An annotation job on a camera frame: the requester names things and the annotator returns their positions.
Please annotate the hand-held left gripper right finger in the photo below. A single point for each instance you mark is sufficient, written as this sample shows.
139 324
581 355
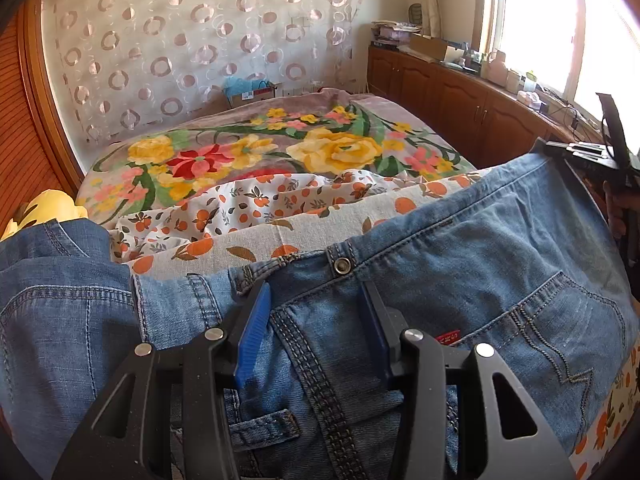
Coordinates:
376 335

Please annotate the stack of papers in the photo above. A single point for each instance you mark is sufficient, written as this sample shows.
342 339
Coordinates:
392 32

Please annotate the window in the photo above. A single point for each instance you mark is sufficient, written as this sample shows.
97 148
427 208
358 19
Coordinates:
540 20

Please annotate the floral blanket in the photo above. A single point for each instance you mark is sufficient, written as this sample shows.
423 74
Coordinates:
325 150

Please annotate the small cardboard box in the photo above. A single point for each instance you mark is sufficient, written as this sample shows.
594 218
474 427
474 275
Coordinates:
255 96

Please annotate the orange print bedsheet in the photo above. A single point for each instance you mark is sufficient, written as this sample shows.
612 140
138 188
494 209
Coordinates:
240 220

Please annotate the circle patterned wall curtain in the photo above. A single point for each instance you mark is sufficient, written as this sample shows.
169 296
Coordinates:
175 35

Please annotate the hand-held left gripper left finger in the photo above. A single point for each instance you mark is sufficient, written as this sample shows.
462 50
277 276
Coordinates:
252 340

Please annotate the wooden headboard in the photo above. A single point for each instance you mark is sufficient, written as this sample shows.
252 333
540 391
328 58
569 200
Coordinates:
30 135

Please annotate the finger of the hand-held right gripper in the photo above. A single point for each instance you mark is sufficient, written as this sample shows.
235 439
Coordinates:
575 151

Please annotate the white plastic jug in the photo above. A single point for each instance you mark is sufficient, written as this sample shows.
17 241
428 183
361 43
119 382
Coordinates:
497 67

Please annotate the white tissue pack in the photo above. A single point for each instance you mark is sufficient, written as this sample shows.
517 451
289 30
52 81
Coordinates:
530 99

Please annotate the blue denim pants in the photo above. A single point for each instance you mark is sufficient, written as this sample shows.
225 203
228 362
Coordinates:
450 270
50 320

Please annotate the long wooden cabinet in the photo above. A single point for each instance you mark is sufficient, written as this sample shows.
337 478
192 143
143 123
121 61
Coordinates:
450 100

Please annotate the open cardboard box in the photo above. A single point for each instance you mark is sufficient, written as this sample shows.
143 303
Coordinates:
435 49

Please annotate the yellow plush toy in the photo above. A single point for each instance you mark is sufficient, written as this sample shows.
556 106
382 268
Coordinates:
45 210

